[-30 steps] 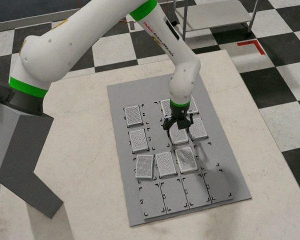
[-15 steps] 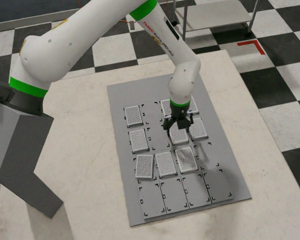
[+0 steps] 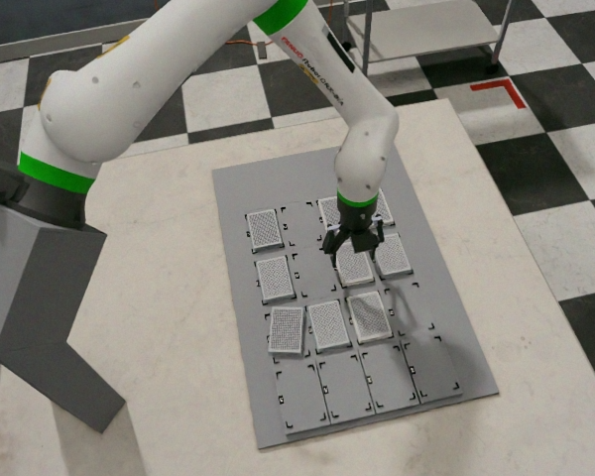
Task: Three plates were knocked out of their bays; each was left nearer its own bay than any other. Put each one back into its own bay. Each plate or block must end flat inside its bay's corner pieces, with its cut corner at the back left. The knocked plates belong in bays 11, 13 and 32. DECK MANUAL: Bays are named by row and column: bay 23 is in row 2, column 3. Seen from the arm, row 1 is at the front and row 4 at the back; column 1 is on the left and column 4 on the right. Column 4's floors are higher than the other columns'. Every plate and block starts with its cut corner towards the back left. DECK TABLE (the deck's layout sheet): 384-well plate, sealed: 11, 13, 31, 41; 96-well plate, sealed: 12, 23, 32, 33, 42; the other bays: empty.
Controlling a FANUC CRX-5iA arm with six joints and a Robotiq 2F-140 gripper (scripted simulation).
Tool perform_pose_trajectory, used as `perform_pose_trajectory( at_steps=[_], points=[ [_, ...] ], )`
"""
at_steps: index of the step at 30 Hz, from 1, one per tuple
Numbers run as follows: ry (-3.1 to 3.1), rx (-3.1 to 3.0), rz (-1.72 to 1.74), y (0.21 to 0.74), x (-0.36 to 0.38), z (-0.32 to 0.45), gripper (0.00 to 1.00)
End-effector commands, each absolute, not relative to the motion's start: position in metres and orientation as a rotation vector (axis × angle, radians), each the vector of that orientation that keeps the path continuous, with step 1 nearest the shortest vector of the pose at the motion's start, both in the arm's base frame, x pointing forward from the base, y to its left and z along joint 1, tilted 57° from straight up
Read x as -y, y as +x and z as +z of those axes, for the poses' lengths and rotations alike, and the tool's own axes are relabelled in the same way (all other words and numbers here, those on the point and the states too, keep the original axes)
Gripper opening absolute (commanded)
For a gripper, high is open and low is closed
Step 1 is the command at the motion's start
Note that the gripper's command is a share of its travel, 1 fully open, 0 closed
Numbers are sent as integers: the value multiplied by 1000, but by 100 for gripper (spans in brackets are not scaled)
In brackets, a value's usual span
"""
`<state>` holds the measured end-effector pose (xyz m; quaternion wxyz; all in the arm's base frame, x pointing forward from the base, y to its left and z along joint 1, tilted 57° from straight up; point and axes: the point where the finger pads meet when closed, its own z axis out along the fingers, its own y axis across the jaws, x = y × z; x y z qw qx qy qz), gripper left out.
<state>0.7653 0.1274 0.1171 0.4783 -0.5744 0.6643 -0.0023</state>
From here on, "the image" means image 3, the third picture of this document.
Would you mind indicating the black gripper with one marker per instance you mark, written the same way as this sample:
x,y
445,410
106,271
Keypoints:
x,y
331,245

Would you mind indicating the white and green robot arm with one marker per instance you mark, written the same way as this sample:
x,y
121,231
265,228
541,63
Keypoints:
x,y
95,114

